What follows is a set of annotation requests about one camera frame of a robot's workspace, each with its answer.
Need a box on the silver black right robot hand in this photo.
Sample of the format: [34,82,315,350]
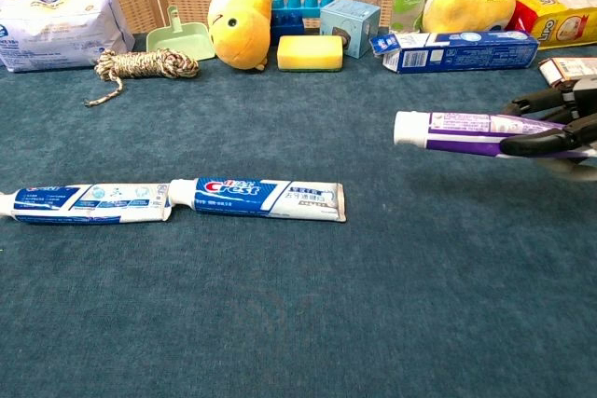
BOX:
[498,79,597,183]

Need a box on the short purple toothpaste tube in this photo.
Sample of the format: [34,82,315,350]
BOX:
[393,110,597,160]

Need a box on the blue toothpaste carton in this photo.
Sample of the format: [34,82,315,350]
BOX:
[369,30,541,75]

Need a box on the Crest toothpaste tube red logo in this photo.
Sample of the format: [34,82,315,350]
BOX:
[167,176,348,224]

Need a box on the blue white toothpaste tube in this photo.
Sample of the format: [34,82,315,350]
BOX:
[0,182,173,226]

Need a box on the orange brown small carton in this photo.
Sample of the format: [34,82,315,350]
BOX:
[537,56,597,88]

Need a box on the yellow red snack box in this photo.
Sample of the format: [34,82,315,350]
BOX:
[506,0,597,50]

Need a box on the yellow plush with tag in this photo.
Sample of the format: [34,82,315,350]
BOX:
[422,0,517,34]

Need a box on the light blue small box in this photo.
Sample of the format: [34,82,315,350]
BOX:
[319,0,382,60]

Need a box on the yellow cleaning sponge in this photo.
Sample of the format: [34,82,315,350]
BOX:
[276,34,344,73]

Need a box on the blue toy building block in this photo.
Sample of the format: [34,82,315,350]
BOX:
[270,0,337,43]

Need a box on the teal table cloth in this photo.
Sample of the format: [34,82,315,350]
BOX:
[0,27,597,398]

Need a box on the yellow duck plush with face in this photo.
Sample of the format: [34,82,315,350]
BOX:
[206,0,275,74]

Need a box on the green plastic dustpan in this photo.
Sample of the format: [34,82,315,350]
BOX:
[146,5,216,62]

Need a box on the white tissue pack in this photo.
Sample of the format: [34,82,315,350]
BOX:
[0,0,136,74]

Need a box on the coiled beige rope bundle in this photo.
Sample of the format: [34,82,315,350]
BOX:
[83,48,201,108]

